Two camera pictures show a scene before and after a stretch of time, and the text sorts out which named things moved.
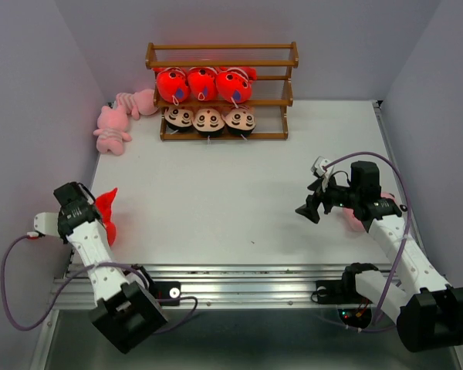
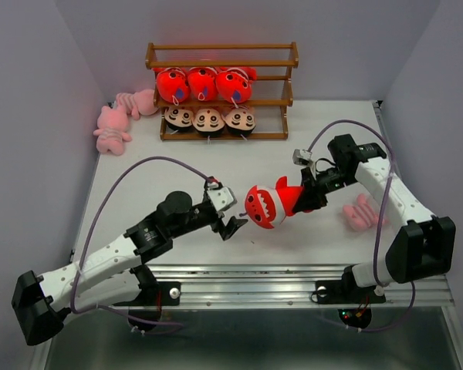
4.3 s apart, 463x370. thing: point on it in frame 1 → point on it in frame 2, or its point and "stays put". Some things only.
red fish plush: [103, 203] → [268, 206]
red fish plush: [234, 84] stays put
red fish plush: [202, 83] stays put
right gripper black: [309, 210] → [311, 197]
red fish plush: [173, 85] stays put
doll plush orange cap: [178, 118] stays put
